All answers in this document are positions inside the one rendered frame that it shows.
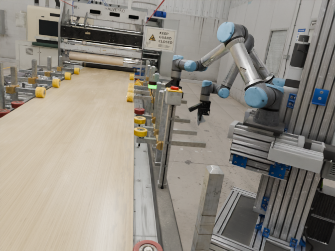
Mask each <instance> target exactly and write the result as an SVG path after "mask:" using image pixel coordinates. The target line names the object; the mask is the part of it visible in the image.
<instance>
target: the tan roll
mask: <svg viewBox="0 0 335 251"><path fill-rule="evenodd" d="M62 56H67V57H69V59H70V60H76V61H85V62H93V63H102V64H111V65H120V66H123V64H124V63H128V64H137V65H140V64H141V63H140V62H131V61H124V58H122V57H114V56H105V55H97V54H88V53H80V52H71V51H70V52H69V54H62Z"/></svg>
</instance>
